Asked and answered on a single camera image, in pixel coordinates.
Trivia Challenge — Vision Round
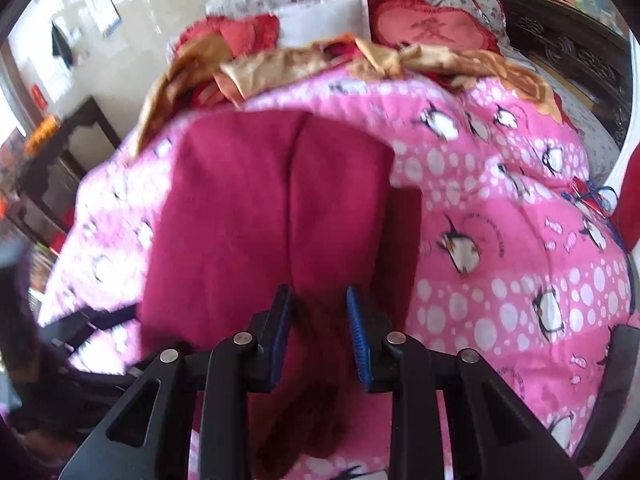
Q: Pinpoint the black wooden side table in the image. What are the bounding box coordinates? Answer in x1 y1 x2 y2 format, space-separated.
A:
15 97 121 246

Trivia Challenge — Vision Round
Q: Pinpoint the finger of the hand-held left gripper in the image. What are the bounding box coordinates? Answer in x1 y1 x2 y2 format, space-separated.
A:
42 304 142 352

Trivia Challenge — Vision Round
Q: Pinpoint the red heart-shaped pillow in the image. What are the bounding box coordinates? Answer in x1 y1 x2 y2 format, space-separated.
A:
370 0 501 56
175 14 281 56

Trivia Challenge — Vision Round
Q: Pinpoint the wall calendar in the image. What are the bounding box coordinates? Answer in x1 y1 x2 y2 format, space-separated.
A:
82 0 123 38

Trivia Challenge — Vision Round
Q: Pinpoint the black curved chair part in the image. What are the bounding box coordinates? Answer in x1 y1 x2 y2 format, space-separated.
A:
572 324 640 468

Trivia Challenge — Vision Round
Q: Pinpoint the red cushion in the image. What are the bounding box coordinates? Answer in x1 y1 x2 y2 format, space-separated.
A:
610 142 640 253

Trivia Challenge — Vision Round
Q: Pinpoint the white chair frame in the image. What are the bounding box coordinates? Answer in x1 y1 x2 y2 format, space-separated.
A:
602 85 640 191

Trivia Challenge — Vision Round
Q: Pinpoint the orange and red patterned blanket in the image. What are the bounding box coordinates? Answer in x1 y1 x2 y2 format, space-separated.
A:
135 32 566 161

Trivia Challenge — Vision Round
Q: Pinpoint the dark hanging cloth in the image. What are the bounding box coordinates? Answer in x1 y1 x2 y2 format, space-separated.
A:
50 20 76 67

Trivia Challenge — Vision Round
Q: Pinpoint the blue cord with red tag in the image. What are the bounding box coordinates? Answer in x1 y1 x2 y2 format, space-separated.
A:
562 177 636 281

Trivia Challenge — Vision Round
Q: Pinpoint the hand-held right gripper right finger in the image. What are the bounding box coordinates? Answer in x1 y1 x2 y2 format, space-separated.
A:
346 286 586 480

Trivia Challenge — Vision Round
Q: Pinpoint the pink penguin print blanket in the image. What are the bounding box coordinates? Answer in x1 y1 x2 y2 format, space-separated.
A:
37 67 636 480

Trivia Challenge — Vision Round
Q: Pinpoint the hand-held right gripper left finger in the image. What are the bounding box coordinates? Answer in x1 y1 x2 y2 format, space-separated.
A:
57 285 296 480

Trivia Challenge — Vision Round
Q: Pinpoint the white pillow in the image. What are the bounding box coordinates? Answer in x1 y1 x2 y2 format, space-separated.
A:
272 0 371 51

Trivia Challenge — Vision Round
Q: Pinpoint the maroon fleece sweater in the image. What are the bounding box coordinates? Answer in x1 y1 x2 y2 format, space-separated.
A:
135 107 426 480

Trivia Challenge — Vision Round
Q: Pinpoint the dark carved wooden headboard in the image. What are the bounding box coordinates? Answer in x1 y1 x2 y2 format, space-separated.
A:
487 0 633 151

